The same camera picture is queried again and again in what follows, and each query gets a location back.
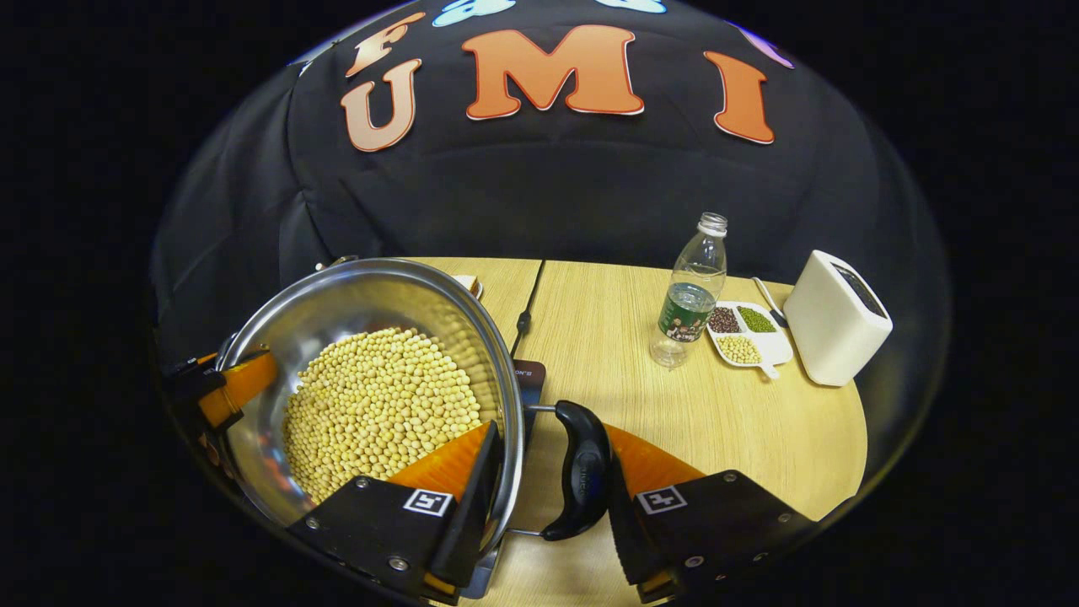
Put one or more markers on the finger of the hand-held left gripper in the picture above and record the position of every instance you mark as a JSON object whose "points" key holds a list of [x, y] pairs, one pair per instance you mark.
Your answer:
{"points": [[244, 379]]}

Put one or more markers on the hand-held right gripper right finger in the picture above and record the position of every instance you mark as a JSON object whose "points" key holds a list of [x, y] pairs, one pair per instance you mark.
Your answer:
{"points": [[624, 539]]}

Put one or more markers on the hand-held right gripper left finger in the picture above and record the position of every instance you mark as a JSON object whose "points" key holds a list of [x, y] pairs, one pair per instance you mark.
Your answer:
{"points": [[472, 523]]}

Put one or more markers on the black induction cooktop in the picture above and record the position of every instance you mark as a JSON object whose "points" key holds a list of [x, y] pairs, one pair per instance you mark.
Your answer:
{"points": [[531, 392]]}

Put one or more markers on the pile of soybeans in pot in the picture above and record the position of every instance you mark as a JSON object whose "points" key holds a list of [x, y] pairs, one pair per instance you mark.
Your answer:
{"points": [[379, 405]]}

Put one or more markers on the small soybean pile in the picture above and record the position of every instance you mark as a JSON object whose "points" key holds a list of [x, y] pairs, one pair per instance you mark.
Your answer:
{"points": [[739, 349]]}

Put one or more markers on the sandwich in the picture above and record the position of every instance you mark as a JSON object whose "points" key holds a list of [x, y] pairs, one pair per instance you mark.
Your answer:
{"points": [[469, 287]]}

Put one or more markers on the pile of red beans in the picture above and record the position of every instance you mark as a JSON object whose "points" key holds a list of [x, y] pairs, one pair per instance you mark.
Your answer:
{"points": [[723, 320]]}

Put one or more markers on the white divided tray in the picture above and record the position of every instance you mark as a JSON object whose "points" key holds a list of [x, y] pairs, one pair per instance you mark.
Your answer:
{"points": [[771, 346]]}

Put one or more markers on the clear plastic water bottle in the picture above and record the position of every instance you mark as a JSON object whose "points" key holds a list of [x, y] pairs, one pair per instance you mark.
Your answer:
{"points": [[689, 303]]}

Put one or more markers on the pile of green mung beans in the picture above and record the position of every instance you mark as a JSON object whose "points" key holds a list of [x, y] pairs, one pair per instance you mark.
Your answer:
{"points": [[756, 319]]}

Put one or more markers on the white toaster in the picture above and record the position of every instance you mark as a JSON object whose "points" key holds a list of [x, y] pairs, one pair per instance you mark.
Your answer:
{"points": [[830, 329]]}

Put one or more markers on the black backdrop cloth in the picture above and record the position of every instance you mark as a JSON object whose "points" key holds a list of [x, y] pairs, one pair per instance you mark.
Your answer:
{"points": [[548, 185]]}

